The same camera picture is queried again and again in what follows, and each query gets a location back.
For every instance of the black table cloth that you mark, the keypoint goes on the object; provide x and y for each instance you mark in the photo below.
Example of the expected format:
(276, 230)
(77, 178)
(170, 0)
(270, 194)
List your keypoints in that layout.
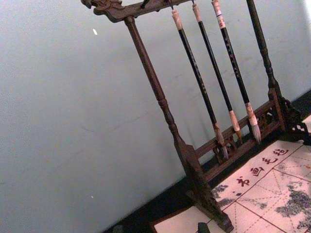
(170, 199)

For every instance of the black brush with grey tip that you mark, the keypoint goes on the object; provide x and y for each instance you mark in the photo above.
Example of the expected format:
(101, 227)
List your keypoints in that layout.
(232, 60)

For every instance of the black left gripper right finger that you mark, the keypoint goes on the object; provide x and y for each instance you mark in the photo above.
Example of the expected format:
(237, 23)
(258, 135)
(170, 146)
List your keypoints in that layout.
(203, 228)

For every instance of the white sheet with brown border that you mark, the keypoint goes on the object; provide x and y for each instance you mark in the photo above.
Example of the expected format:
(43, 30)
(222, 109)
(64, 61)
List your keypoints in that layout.
(179, 224)

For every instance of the dark carved wooden brush rack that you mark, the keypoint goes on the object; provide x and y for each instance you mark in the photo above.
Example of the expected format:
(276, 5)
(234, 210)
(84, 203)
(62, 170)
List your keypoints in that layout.
(146, 60)

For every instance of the black brush with brown tip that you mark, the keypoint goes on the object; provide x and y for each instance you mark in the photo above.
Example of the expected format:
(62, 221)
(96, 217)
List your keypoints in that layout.
(194, 65)

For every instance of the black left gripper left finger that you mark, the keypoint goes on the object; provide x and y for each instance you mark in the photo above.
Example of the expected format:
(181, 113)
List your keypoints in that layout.
(118, 229)

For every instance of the white felt mat with grid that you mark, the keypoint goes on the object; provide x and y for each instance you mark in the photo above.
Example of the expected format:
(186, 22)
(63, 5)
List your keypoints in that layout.
(272, 194)

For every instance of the black brush with amber tip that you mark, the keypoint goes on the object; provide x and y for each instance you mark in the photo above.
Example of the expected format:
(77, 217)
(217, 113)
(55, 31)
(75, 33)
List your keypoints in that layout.
(213, 60)

